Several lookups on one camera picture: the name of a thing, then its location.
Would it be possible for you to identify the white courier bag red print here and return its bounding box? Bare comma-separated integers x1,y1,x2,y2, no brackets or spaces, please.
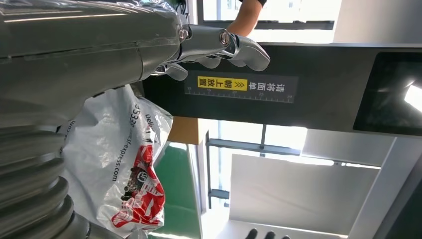
59,84,174,239

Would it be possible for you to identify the black weighing scanner device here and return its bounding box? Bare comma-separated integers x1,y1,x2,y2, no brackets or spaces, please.
141,42,422,138

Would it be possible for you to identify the brown cardboard box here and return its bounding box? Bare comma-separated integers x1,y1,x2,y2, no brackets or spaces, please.
167,116,209,146

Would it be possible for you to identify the person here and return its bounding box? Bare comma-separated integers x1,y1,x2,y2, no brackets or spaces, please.
226,0,268,37

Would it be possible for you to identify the green conveyor belt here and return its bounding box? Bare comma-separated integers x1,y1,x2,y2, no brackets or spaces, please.
148,141,203,239

